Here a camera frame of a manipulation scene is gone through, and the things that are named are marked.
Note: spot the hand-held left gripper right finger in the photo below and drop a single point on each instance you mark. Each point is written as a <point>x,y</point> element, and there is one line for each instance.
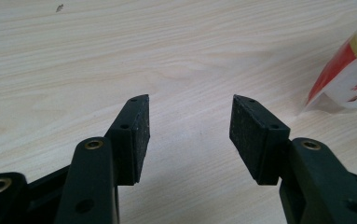
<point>257,140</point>

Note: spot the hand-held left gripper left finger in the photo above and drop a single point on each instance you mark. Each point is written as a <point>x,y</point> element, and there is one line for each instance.
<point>129,146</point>

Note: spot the white and red refill pouch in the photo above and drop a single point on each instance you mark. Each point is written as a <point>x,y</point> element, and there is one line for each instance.
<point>353,77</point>

